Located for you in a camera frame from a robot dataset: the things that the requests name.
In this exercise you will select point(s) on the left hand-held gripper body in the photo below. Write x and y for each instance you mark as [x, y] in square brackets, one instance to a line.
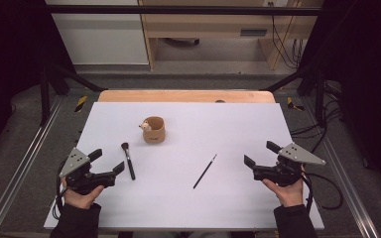
[76, 162]

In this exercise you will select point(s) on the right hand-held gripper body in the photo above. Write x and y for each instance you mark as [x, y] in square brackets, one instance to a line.
[297, 154]

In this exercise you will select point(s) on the black makeup brush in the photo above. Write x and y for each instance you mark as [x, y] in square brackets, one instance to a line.
[129, 162]

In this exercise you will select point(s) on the thin black brush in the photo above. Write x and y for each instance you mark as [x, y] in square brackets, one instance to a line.
[205, 171]

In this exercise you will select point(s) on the tan pouch with bear figure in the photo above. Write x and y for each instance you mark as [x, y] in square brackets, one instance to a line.
[153, 134]

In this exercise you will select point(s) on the person's left hand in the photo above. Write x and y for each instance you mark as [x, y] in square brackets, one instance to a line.
[79, 200]

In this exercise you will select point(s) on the person's right hand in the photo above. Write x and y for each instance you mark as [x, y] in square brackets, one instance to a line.
[290, 195]

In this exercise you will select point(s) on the yellow black tape marker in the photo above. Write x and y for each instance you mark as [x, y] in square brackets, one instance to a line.
[291, 104]
[81, 103]

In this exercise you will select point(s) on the wooden table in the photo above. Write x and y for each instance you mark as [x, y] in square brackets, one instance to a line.
[178, 96]

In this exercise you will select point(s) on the black curtain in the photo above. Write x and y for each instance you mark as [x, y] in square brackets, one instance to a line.
[367, 66]
[6, 49]

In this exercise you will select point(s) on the white cabinet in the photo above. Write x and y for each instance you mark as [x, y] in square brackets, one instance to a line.
[102, 39]

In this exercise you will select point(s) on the wooden desk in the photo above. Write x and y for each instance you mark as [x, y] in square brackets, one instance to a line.
[205, 23]

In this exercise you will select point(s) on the black horizontal bar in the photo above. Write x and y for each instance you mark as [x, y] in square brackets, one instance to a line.
[178, 10]

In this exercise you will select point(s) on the aluminium rail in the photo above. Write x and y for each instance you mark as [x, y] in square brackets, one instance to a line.
[23, 165]
[340, 165]

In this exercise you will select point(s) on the black frame stand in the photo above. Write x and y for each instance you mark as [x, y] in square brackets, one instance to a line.
[319, 99]
[44, 99]

